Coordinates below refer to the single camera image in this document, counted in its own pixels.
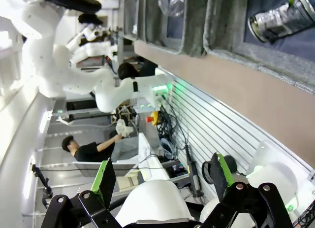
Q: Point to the white monitor panel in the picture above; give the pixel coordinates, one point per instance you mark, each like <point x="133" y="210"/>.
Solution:
<point x="150" y="159"/>

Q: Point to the person with black hair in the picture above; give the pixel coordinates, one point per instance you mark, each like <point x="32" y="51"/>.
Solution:
<point x="126" y="70"/>

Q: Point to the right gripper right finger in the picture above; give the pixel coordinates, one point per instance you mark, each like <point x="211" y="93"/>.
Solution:
<point x="221" y="178"/>

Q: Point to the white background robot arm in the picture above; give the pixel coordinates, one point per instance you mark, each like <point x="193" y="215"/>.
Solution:
<point x="86" y="41"/>

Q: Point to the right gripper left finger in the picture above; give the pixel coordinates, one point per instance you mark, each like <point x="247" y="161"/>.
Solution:
<point x="105" y="183"/>

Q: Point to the white paper ball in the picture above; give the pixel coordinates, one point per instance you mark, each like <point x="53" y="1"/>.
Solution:
<point x="134" y="29"/>

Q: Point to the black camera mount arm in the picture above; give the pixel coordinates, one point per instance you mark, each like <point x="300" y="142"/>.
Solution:
<point x="44" y="186"/>

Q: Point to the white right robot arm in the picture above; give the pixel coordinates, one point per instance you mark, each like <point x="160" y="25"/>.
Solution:
<point x="152" y="203"/>

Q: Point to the man in black t-shirt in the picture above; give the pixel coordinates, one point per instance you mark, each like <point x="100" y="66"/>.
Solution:
<point x="88" y="151"/>

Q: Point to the yellow red emergency stop button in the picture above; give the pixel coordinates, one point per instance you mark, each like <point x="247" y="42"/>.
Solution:
<point x="153" y="118"/>

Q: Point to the grey fabric basket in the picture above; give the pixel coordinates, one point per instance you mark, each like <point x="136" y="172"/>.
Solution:
<point x="194" y="28"/>
<point x="129" y="16"/>
<point x="221" y="23"/>

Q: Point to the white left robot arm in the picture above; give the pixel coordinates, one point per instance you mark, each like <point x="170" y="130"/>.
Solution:
<point x="73" y="73"/>

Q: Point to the small cardboard box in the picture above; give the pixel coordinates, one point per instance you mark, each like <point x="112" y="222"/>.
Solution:
<point x="128" y="181"/>

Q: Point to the white cloth bundle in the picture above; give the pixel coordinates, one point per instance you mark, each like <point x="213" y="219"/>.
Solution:
<point x="123" y="129"/>

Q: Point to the clear plastic cup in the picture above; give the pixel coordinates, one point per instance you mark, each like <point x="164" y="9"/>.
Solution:
<point x="172" y="4"/>

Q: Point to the crushed black drink can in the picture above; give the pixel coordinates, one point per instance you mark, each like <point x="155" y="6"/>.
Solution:
<point x="278" y="18"/>

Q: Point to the aluminium slotted table panel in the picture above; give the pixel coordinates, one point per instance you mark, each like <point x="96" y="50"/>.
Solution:
<point x="221" y="129"/>

